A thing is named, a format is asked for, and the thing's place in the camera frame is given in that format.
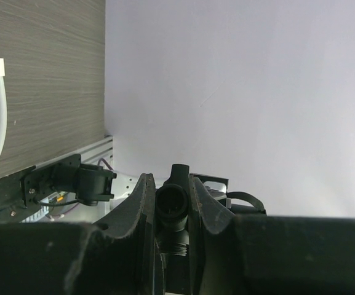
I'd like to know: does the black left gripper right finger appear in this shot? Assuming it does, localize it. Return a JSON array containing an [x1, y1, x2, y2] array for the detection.
[[189, 178, 355, 294]]

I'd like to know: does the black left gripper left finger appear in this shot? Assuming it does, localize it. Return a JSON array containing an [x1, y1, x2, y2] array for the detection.
[[0, 174, 165, 294]]

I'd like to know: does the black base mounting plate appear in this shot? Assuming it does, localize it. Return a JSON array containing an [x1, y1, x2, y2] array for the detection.
[[0, 154, 82, 222]]

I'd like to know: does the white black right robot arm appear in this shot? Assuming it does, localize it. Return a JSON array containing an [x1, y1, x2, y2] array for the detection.
[[75, 164, 117, 207]]

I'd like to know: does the black elbow hose fitting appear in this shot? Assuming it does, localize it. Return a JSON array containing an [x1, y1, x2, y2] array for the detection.
[[155, 164, 189, 256]]

